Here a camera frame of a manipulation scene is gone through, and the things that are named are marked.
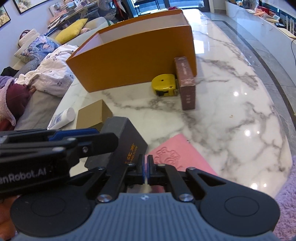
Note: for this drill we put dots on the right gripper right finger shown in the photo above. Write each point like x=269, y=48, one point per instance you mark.
x=168, y=176

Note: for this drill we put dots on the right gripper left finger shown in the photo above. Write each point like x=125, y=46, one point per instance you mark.
x=120, y=179

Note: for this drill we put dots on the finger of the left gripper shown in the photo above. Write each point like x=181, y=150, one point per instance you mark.
x=59, y=135

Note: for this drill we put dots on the white lotion tube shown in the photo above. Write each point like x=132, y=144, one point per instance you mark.
x=60, y=120

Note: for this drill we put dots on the pink embossed card case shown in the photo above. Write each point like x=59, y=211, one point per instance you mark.
x=178, y=152

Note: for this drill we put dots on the dark grey gift box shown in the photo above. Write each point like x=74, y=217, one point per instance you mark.
x=130, y=145

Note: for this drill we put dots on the small brown cardboard box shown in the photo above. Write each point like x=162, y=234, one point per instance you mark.
x=93, y=115

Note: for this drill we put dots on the yellow tape measure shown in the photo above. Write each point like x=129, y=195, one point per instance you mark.
x=165, y=85

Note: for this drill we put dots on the brown card box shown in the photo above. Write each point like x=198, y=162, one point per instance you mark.
x=186, y=83

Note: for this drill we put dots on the person left hand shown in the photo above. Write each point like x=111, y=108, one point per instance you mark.
x=7, y=227

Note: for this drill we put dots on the white floral blanket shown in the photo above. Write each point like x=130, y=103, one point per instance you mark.
x=53, y=75

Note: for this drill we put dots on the grey sofa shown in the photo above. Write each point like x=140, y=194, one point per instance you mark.
x=42, y=106

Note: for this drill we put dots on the blue floral cushion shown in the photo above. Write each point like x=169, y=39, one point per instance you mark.
x=40, y=48

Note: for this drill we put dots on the yellow cushion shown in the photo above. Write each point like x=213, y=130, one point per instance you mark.
x=71, y=32

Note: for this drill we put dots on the beige cushion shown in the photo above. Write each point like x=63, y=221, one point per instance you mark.
x=25, y=41

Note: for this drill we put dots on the large orange cardboard box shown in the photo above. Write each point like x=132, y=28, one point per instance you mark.
x=134, y=51

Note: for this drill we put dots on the white wifi router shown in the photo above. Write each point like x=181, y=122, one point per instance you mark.
x=287, y=26

